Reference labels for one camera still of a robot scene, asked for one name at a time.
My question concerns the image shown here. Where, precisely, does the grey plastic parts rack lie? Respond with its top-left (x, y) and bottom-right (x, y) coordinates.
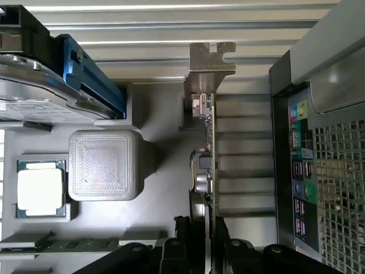
top-left (0, 82), bottom-right (278, 274)

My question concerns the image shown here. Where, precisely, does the green RAM stick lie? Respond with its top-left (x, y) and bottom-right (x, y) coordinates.
top-left (0, 236), bottom-right (122, 254)

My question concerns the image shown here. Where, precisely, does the grey square printed block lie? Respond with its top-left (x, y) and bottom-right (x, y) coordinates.
top-left (67, 129), bottom-right (147, 202)

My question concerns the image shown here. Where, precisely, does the grey open PC case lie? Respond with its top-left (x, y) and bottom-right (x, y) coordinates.
top-left (268, 0), bottom-right (365, 274)

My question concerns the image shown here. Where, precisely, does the silver hard disk drive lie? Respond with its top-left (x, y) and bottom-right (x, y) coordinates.
top-left (0, 53), bottom-right (99, 124)

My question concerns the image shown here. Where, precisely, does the blue disk caddy rail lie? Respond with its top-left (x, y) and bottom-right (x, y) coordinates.
top-left (60, 33), bottom-right (128, 120)

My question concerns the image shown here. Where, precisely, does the black plastic disk frame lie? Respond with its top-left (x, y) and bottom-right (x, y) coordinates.
top-left (0, 5), bottom-right (59, 59)

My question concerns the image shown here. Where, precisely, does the CPU chip, silver lid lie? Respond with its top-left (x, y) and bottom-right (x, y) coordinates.
top-left (16, 159), bottom-right (68, 219)

